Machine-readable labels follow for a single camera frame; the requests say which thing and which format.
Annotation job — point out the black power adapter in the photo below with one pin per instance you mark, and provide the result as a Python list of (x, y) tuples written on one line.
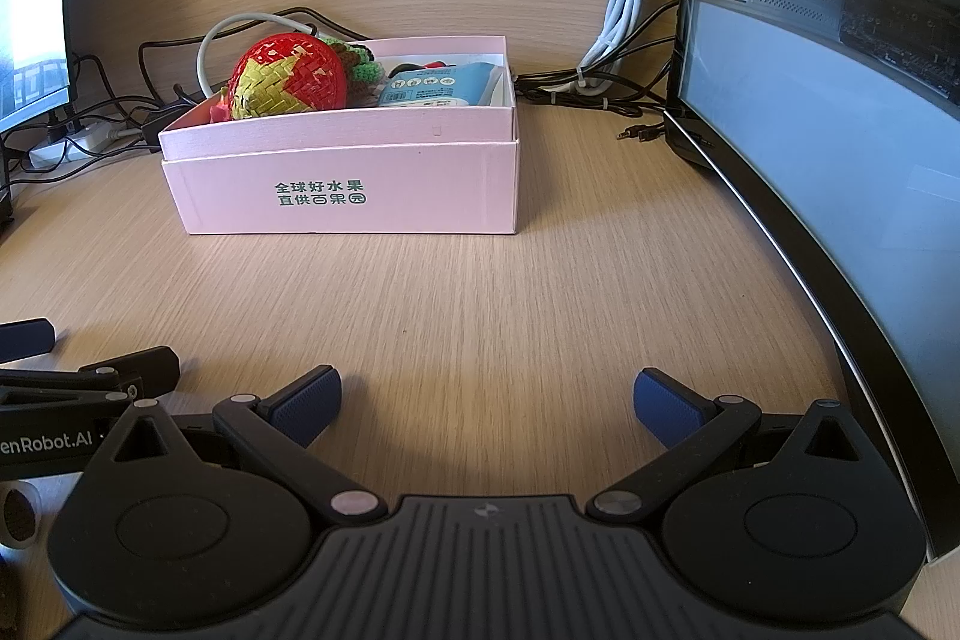
[(161, 123)]

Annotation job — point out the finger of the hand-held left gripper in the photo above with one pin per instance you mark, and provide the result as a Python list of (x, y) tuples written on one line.
[(135, 371), (26, 340)]

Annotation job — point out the pink cardboard box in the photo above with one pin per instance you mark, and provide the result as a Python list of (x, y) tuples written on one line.
[(420, 190)]

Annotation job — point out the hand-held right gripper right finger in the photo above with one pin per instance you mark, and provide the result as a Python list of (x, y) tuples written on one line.
[(664, 407)]

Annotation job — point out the red woven strawberry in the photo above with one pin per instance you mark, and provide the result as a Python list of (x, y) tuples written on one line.
[(292, 78)]

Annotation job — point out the white power strip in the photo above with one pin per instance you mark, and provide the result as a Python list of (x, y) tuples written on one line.
[(67, 149)]

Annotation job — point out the brown green crochet doll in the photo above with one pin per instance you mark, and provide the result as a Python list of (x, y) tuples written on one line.
[(364, 64)]

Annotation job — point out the blue tissue packet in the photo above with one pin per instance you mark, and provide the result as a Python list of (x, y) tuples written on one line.
[(435, 85)]

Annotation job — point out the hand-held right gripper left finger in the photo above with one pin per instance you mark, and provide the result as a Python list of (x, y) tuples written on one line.
[(307, 404)]

